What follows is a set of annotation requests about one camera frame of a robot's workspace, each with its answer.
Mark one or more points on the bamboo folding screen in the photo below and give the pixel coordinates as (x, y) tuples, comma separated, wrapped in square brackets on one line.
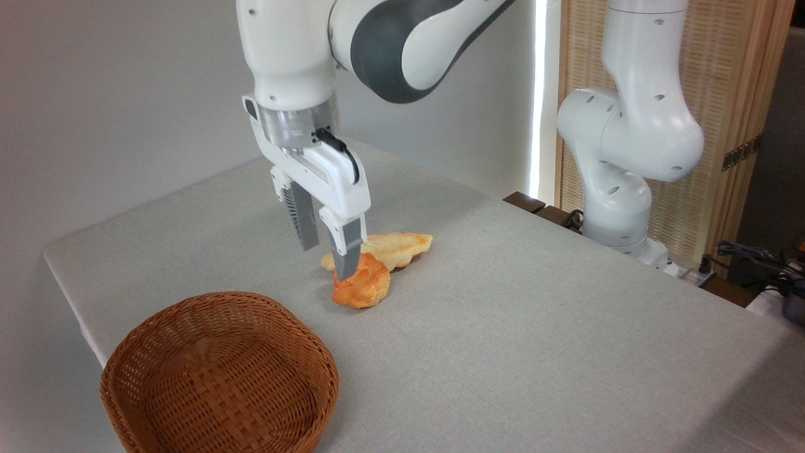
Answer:
[(723, 75)]

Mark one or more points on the dark wooden block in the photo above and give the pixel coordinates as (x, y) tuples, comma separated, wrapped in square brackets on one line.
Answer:
[(556, 217), (523, 201)]

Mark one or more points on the round orange bread roll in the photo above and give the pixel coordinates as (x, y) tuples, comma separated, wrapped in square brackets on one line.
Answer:
[(368, 286)]

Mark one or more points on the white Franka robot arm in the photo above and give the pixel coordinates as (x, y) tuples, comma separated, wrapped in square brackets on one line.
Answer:
[(289, 50)]

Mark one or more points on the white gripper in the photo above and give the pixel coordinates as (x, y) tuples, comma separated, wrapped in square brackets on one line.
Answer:
[(333, 182)]

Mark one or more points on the brown woven wicker basket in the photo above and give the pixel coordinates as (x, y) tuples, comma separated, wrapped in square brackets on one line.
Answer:
[(220, 377)]

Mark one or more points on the dark metal screen hinge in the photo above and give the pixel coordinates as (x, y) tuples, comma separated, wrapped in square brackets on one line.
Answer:
[(742, 152)]

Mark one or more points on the long leaf-shaped bread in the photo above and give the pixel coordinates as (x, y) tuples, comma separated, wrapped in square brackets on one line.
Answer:
[(402, 246)]

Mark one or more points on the white power strip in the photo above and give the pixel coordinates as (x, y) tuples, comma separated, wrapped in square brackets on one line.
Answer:
[(688, 274)]

